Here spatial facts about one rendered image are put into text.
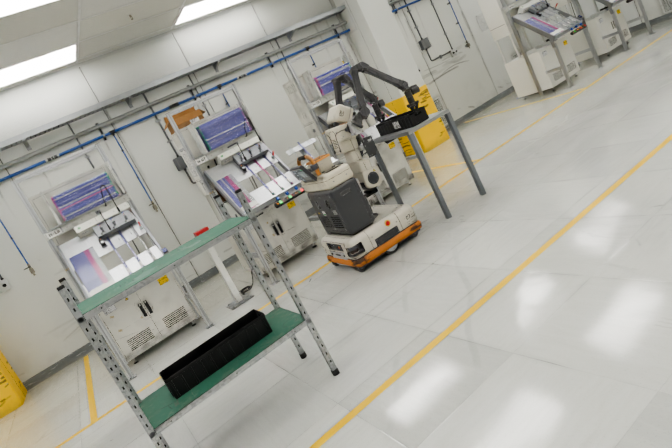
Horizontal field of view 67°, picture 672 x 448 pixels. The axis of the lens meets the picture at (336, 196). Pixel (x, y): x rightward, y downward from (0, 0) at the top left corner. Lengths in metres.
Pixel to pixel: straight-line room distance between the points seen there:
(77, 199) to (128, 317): 1.14
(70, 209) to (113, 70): 2.34
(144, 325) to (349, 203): 2.21
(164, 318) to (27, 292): 2.03
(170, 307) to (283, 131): 3.19
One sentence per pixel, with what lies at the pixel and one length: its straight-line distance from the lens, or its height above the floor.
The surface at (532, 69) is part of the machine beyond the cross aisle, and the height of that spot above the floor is 0.41.
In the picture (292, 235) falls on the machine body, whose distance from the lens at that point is 5.31.
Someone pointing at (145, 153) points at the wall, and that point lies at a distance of 6.68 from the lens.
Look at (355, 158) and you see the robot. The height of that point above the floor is 0.78.
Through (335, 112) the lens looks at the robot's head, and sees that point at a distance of 4.18.
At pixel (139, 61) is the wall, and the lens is 6.93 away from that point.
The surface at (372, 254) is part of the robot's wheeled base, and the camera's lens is 3.99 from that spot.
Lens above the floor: 1.27
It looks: 9 degrees down
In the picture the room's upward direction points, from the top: 27 degrees counter-clockwise
